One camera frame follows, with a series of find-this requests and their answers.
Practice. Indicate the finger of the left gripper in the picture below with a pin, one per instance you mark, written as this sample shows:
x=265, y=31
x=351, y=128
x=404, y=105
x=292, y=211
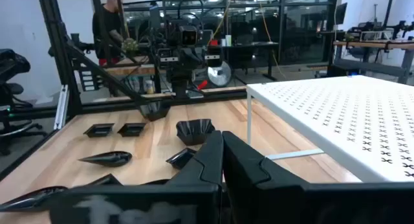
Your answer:
x=168, y=57
x=213, y=57

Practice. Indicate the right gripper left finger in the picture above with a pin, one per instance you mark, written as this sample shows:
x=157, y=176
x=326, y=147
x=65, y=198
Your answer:
x=194, y=201

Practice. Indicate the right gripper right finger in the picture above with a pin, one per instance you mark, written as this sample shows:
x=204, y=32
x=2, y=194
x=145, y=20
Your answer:
x=275, y=201

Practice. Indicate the small black square plate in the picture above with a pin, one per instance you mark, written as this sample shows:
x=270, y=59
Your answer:
x=179, y=158
x=98, y=130
x=103, y=182
x=131, y=129

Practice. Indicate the black fluted square bowl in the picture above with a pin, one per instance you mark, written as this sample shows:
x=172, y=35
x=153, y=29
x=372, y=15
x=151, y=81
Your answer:
x=154, y=110
x=195, y=131

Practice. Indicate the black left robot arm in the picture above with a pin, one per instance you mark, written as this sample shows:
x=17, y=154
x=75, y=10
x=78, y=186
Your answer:
x=179, y=85

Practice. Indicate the silver round disc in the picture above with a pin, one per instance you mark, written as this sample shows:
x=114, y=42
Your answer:
x=219, y=73

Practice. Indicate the white cup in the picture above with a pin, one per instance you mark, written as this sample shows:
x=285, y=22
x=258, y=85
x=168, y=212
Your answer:
x=228, y=40

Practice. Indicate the small bottle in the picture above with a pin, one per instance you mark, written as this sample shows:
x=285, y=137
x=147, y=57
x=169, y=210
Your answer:
x=148, y=86

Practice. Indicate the black desk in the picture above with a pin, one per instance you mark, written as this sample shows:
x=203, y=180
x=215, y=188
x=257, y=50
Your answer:
x=249, y=44

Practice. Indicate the small green plant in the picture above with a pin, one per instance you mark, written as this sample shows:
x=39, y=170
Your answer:
x=130, y=45

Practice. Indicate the background wooden table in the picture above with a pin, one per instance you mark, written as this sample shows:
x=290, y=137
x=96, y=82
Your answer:
x=129, y=70

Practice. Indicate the person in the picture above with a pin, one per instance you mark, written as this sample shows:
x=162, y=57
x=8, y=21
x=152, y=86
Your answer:
x=108, y=26

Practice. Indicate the black panel with white labels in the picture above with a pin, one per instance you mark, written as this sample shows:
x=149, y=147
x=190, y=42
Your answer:
x=86, y=80

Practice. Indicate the white perforated metal shelf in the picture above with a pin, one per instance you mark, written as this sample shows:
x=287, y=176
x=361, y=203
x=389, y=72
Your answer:
x=339, y=120

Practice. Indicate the black monitor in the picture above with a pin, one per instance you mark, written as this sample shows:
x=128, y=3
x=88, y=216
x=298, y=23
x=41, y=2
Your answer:
x=341, y=13

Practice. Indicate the black office chair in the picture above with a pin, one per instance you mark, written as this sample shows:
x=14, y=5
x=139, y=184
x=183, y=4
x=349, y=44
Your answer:
x=13, y=65

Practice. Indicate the background wooden workbench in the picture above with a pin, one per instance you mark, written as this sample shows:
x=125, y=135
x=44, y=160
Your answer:
x=372, y=44

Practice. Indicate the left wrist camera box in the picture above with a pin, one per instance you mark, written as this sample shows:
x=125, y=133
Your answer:
x=188, y=34

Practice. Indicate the silver aluminium bracket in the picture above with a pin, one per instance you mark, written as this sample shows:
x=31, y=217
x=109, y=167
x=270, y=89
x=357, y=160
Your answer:
x=61, y=107

